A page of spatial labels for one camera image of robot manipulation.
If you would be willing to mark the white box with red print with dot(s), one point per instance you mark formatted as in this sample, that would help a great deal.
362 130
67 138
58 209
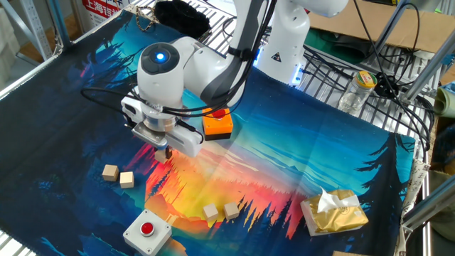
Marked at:
101 9

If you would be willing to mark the colourful forest print cloth mat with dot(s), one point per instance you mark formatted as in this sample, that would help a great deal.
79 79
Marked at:
284 160

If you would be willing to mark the pale green roll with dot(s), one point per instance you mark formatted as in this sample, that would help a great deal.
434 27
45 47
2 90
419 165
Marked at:
446 103

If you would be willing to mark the blue metal post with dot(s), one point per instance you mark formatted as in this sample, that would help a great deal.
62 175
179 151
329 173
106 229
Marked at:
58 21

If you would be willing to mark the white box with red button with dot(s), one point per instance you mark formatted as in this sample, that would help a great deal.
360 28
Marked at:
156 238

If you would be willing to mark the gold tissue pack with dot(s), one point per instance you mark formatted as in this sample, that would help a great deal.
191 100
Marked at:
337 217

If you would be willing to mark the small wooden cube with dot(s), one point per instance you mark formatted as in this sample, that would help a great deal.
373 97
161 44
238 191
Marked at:
231 210
210 212
110 173
160 157
126 179

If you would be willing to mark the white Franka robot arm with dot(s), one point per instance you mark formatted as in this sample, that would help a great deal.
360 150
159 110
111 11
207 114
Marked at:
160 85

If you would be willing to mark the dark green board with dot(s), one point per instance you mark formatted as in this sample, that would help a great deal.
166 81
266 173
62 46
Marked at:
320 44

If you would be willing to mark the flat brown cardboard sheet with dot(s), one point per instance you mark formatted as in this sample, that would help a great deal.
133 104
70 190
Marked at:
426 32

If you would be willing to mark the aluminium profile bar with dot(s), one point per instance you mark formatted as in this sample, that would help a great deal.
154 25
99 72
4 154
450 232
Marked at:
391 28
430 65
430 204

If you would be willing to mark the white patterned cloth strip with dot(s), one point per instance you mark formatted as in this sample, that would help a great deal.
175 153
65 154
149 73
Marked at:
414 185

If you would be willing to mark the brown cardboard scrap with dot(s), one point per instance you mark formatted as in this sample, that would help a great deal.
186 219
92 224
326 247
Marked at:
348 254

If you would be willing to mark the orange box with red button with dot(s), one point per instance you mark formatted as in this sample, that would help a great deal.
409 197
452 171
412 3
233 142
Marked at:
218 129

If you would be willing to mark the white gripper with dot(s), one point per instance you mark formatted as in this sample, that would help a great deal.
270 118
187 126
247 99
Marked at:
186 142

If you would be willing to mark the clear jar with yellow lid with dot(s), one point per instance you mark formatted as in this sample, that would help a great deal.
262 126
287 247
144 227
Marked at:
355 94

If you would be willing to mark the black fluffy duster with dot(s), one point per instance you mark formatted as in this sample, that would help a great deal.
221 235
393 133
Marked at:
181 17

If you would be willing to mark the grey perforated shelf frame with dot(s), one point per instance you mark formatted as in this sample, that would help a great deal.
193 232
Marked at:
35 28

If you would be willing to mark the black power adapter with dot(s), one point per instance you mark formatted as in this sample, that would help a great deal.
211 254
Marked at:
385 85

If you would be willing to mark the silver camera box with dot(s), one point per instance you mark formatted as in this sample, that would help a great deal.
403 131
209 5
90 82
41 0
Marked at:
149 134

